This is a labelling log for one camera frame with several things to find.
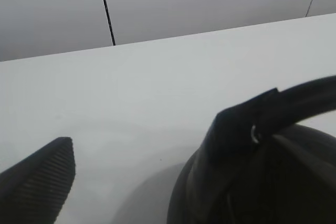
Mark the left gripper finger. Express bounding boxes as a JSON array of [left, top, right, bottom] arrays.
[[1, 137, 76, 223]]

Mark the black teapot kettle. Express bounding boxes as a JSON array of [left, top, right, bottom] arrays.
[[166, 76, 335, 223]]

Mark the left thin black cable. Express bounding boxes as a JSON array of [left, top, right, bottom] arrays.
[[96, 0, 117, 47]]

